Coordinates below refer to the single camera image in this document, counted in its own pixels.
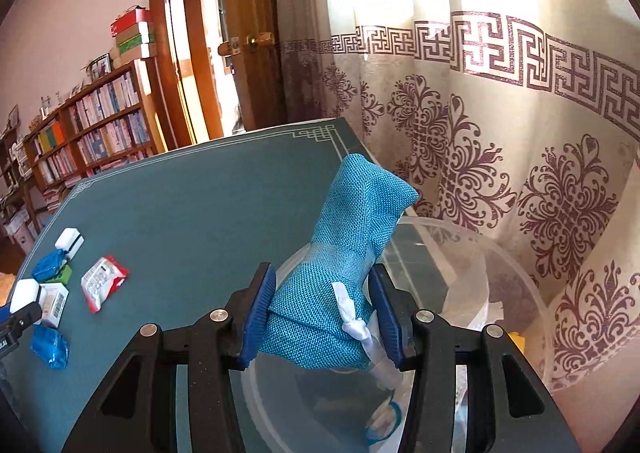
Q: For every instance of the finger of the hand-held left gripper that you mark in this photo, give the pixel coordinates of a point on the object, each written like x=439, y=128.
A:
x=25, y=317

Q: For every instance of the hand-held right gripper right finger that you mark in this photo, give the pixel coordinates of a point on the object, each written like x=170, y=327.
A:
x=387, y=325

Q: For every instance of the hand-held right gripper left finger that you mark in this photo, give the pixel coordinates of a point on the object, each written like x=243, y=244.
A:
x=262, y=315

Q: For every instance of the white sponge with black stripe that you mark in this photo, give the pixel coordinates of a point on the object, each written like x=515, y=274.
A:
x=67, y=238
x=24, y=294

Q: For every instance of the white box with barcode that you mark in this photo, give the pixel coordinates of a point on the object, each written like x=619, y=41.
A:
x=54, y=303

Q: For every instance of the blue foil packet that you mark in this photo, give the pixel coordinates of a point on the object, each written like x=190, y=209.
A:
x=47, y=265
x=49, y=347

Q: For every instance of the green dotted sponge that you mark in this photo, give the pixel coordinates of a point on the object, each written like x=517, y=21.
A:
x=63, y=277

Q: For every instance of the red white snack packet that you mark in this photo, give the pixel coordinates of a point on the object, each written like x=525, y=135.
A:
x=102, y=283

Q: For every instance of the white blue plastic packet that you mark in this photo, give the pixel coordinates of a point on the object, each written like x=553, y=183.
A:
x=382, y=425

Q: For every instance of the blue woven pouch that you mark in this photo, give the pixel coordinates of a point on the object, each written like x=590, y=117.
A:
x=345, y=233

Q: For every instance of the clear plastic bowl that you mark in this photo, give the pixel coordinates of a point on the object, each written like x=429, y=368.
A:
x=500, y=283

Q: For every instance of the yellow small item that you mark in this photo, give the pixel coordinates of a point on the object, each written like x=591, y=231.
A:
x=517, y=342

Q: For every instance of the white storage boxes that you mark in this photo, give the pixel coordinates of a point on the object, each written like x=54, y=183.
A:
x=17, y=230

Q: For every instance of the wooden bookshelf with books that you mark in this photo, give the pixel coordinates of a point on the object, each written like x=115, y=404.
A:
x=100, y=128

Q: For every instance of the patterned cream curtain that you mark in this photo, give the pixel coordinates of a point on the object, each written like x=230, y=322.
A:
x=500, y=133

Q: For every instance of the green white flat box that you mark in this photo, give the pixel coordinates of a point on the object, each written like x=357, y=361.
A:
x=135, y=37
x=136, y=52

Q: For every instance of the red flat box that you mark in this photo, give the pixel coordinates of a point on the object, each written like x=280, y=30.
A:
x=129, y=20

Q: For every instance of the photo frame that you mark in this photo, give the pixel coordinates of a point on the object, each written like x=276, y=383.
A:
x=100, y=66

